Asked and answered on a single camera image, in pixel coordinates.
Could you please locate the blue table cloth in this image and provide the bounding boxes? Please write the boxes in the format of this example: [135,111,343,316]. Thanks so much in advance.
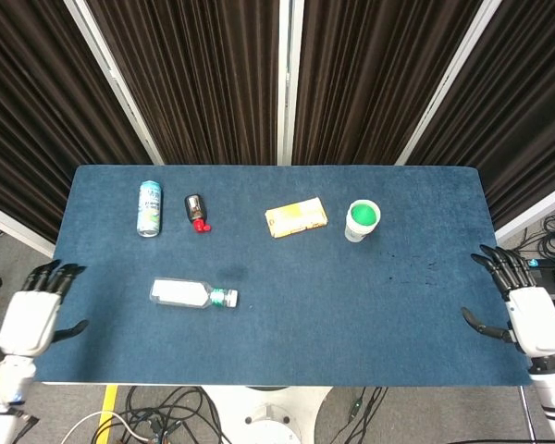
[32,165,533,388]

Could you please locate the yellow snack packet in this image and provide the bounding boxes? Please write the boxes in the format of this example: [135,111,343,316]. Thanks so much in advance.
[265,196,329,240]

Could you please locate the small red black bottle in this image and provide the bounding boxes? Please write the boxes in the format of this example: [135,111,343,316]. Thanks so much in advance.
[184,194,213,234]

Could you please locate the dark brown pleated curtain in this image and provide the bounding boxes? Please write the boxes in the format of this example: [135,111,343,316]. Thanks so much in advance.
[0,0,153,242]
[291,0,485,167]
[415,0,555,228]
[86,0,281,167]

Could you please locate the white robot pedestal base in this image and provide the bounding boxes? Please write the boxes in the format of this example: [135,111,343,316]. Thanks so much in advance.
[202,386,335,444]

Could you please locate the black foot pedal box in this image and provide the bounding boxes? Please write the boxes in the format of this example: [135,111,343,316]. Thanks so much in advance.
[525,256,555,293]

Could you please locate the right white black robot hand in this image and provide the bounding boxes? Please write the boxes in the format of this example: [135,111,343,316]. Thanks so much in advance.
[461,244,555,358]

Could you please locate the green ball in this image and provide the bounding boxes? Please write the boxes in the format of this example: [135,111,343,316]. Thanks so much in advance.
[350,203,379,228]

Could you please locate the white floor cable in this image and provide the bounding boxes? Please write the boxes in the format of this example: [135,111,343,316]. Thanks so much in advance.
[60,410,138,444]

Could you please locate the light blue beverage can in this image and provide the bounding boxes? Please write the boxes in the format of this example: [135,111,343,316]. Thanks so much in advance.
[136,179,164,239]

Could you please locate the clear plastic bottle green label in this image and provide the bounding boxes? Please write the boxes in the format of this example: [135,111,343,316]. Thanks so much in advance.
[150,277,228,310]

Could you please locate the white frame post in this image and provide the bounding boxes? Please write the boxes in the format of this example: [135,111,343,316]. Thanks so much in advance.
[64,0,166,167]
[277,0,305,167]
[395,0,506,167]

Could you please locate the white frame rail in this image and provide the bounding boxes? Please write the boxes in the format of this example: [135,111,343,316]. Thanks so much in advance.
[493,188,555,245]
[0,198,57,258]

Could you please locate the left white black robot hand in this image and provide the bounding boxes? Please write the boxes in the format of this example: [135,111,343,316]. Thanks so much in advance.
[0,259,90,357]

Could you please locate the white paper cup stack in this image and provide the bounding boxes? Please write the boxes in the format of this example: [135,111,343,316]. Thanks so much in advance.
[344,199,382,243]

